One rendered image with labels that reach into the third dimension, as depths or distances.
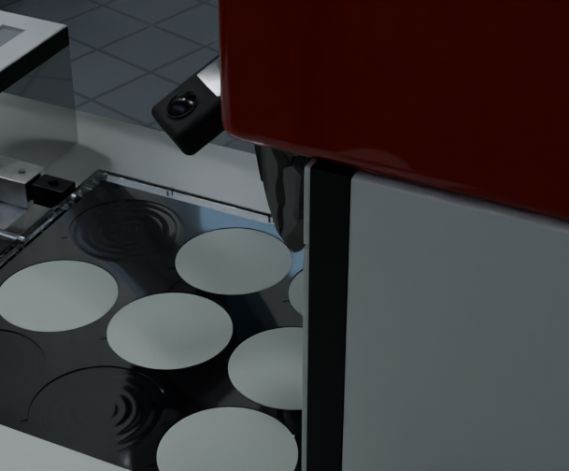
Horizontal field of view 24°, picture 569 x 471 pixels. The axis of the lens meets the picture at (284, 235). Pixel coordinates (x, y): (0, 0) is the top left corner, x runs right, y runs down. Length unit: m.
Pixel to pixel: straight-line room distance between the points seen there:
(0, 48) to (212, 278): 0.39
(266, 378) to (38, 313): 0.20
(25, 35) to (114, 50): 2.18
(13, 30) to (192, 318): 0.48
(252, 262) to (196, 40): 2.51
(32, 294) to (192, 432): 0.22
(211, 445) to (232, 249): 0.25
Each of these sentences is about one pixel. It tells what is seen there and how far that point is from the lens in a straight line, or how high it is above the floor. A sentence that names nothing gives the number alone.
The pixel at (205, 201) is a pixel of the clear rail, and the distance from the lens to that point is 1.24.
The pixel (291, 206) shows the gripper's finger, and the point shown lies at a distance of 1.02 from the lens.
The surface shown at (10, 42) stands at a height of 0.96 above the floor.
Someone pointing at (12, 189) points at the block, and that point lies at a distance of 1.29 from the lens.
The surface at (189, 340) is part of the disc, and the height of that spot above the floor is 0.90.
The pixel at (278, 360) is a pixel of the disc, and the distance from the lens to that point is 1.06.
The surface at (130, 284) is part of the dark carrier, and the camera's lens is 1.14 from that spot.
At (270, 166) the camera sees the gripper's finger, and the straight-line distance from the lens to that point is 1.04.
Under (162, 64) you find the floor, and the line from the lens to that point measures 3.53.
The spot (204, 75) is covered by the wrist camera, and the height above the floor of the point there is 1.12.
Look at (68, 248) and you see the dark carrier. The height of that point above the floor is 0.90.
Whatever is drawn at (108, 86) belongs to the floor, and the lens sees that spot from 3.44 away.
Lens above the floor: 1.56
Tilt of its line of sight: 33 degrees down
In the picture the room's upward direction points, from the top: straight up
